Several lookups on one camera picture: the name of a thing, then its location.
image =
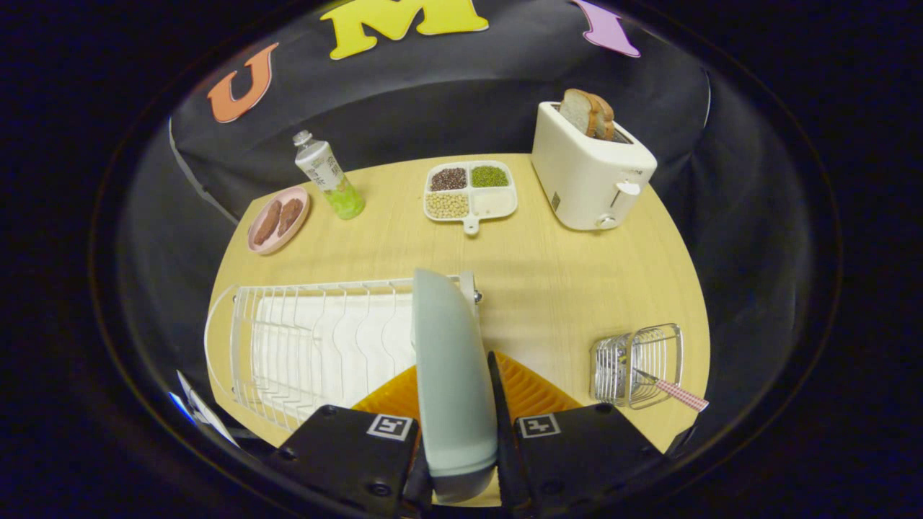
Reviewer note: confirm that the dark red beans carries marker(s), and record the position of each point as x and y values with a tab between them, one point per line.
448	179

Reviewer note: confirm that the light green plate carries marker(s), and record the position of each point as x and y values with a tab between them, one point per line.
454	375

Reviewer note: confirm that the brown food piece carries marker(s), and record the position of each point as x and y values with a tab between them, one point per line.
290	216
267	223

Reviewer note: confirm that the pale soybeans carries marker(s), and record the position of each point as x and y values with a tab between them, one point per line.
447	205

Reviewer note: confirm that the white toaster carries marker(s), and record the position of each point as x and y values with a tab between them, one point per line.
584	173

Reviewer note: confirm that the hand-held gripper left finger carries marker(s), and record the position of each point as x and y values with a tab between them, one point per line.
346	454

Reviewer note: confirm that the green drink bottle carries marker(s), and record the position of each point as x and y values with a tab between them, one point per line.
328	176

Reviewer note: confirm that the black backdrop cloth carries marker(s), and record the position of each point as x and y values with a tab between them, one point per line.
433	94

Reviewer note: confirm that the white divided tray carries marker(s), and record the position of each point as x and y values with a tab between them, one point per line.
494	205

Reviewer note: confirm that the brown bread slice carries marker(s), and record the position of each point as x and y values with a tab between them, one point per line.
580	112

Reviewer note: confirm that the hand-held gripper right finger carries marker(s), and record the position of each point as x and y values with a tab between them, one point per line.
505	447

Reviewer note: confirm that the green beans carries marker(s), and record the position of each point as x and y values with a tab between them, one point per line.
489	176

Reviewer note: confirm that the pink plate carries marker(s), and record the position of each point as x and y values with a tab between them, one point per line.
299	231

